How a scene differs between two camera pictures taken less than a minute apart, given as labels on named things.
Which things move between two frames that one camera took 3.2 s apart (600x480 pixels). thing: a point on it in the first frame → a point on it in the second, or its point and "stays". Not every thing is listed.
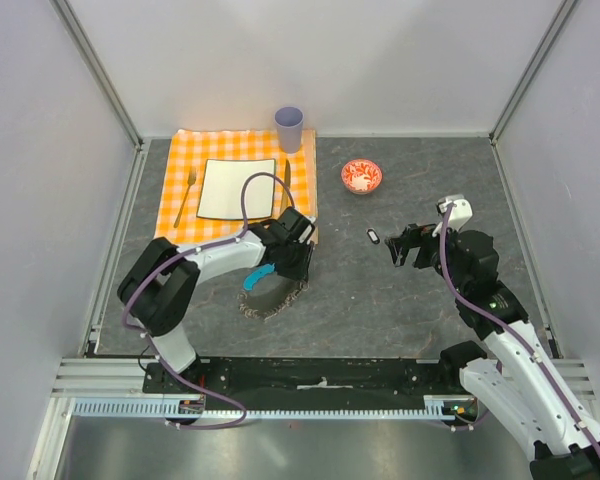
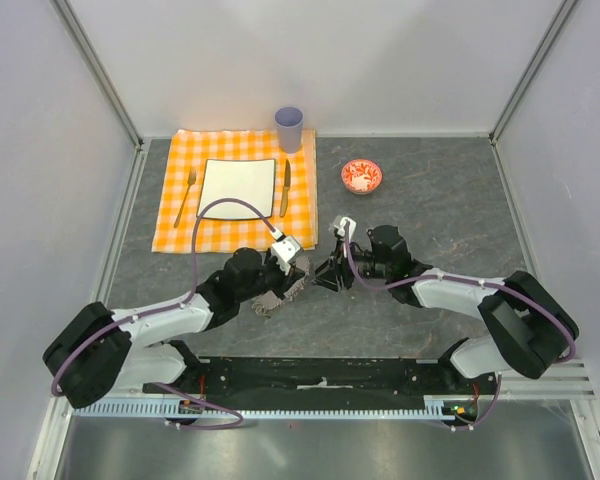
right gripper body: x=429 y=253 → x=364 y=260
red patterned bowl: x=361 y=176 stays
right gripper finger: x=398 y=254 → x=338 y=283
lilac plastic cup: x=289 y=122 stays
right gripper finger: x=394 y=244 → x=331 y=266
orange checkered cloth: x=295 y=182 stays
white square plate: x=220 y=194 stays
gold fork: x=192 y=174 stays
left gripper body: x=295 y=262 → x=274 y=278
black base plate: x=268 y=383 stays
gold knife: x=286 y=200 stays
